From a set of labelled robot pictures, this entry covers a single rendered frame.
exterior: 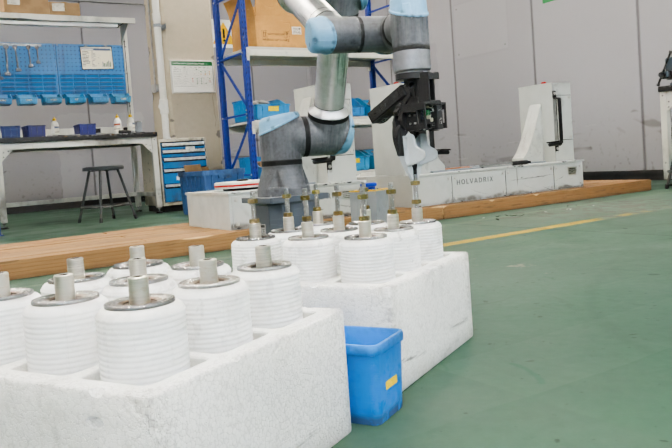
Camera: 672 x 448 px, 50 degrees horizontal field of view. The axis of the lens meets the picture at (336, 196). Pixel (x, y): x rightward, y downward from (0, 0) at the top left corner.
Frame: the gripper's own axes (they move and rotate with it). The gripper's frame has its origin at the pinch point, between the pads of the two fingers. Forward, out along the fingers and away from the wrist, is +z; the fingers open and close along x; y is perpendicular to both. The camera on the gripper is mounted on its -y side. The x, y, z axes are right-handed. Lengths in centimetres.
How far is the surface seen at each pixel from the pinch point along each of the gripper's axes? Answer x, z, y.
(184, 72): 330, -107, -555
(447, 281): -3.4, 21.0, 9.8
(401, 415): -34, 35, 22
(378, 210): 9.9, 8.6, -18.1
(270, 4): 329, -149, -408
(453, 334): -2.1, 31.8, 9.4
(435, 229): -0.5, 11.4, 5.6
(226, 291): -65, 11, 22
